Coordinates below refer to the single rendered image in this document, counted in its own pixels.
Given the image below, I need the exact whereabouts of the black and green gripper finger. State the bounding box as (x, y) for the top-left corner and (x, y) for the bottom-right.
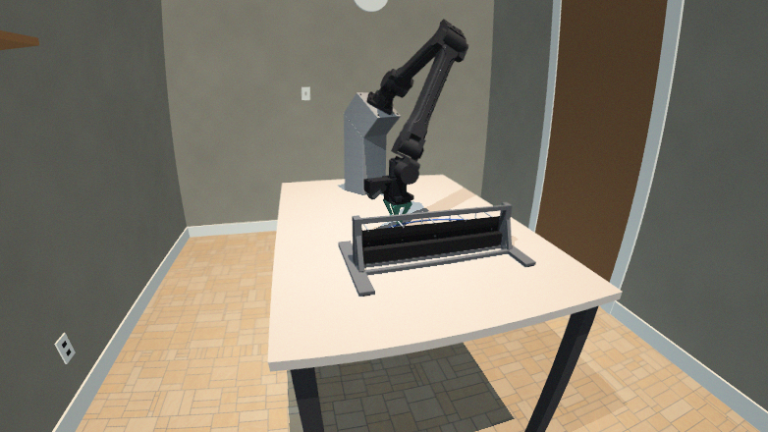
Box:
(383, 198), (401, 215)
(391, 202), (412, 215)

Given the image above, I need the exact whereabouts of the grey patch panel rack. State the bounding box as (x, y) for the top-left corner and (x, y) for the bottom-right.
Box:
(338, 202), (536, 297)

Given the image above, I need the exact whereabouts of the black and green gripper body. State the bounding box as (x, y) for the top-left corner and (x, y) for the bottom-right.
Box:
(382, 176), (414, 205)

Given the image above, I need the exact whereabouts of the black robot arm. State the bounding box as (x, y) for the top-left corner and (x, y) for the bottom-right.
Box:
(364, 19), (468, 200)

